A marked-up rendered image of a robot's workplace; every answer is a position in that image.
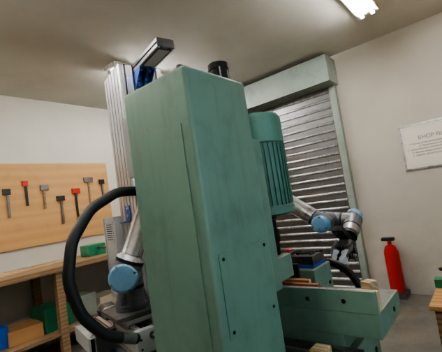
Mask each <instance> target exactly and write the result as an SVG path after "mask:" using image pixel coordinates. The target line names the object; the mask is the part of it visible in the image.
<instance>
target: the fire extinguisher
mask: <svg viewBox="0 0 442 352"><path fill-rule="evenodd" d="M394 240H395V237H382V238H381V241H382V242H383V241H387V243H388V245H386V246H385V249H384V256H385V263H386V268H387V271H388V279H389V282H390V289H395V290H398V294H399V299H400V300H407V299H408V298H409V296H410V294H411V290H410V289H406V287H405V283H404V276H403V272H402V265H401V261H400V257H399V251H398V250H397V248H396V246H395V245H393V244H392V242H391V241H394Z"/></svg>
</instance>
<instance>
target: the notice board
mask: <svg viewBox="0 0 442 352"><path fill-rule="evenodd" d="M398 132H399V139H400V143H401V146H402V153H403V157H404V164H405V168H406V171H412V170H420V169H425V168H433V167H439V166H442V117H441V118H438V119H433V120H429V121H425V122H420V123H417V124H411V125H408V126H402V127H399V128H398Z"/></svg>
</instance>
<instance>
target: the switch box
mask: <svg viewBox="0 0 442 352"><path fill-rule="evenodd" d="M121 123H122V129H123V134H124V145H125V151H126V161H127V167H128V177H129V178H130V179H134V174H133V164H132V158H131V148H130V142H129V136H128V126H127V121H126V118H124V119H122V121H121Z"/></svg>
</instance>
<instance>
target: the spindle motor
mask: <svg viewBox="0 0 442 352"><path fill-rule="evenodd" d="M248 115H249V123H250V128H251V137H252V139H258V140H259V141H260V149H261V154H262V158H263V167H264V171H265V180H266V185H267V192H268V198H269V202H270V210H271V215H272V217H276V216H280V215H284V214H289V213H291V212H293V211H295V205H294V203H293V202H294V201H293V193H292V189H291V184H290V176H289V172H288V164H287V159H286V151H285V147H284V143H283V133H282V129H281V121H280V117H279V116H278V114H277V113H275V112H254V113H249V114H248Z"/></svg>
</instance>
